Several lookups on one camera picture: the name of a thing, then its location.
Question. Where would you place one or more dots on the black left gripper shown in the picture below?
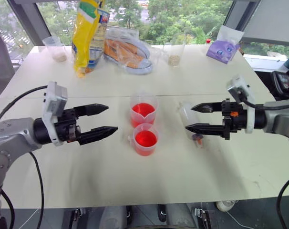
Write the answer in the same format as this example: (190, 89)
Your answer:
(65, 126)

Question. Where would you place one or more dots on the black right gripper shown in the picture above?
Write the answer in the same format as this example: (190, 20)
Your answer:
(232, 117)

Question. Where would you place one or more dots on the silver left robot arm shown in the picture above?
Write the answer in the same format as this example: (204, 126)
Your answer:
(8, 138)

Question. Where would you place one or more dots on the clear plastic tube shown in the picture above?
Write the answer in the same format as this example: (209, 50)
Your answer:
(187, 117)

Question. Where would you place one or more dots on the red liquid cup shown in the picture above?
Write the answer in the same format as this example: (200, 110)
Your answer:
(144, 112)
(145, 140)

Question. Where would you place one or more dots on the tall clear cup with grains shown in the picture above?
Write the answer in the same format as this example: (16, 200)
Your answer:
(174, 56)

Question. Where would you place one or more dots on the clear measuring cup with grains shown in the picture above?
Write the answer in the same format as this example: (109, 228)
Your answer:
(56, 51)

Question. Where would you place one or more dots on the purple tissue pack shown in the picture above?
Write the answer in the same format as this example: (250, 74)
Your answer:
(222, 50)

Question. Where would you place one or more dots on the yellow snack bag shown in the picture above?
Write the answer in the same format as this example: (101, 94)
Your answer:
(87, 40)

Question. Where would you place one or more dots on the black device with screen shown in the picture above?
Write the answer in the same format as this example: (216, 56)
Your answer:
(284, 82)

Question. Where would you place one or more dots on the white round wheel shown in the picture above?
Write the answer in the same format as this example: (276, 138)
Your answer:
(225, 205)

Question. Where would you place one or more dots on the black table clamp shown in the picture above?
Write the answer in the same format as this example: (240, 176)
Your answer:
(199, 212)

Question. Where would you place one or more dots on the grey rounded robot leg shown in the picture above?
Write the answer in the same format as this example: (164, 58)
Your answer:
(180, 215)

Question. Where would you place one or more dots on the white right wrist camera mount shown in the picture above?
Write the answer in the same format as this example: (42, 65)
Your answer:
(237, 87)

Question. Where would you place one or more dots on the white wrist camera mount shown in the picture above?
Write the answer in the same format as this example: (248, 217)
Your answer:
(54, 95)
(237, 87)

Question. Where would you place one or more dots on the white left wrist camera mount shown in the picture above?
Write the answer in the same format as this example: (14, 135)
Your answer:
(54, 95)

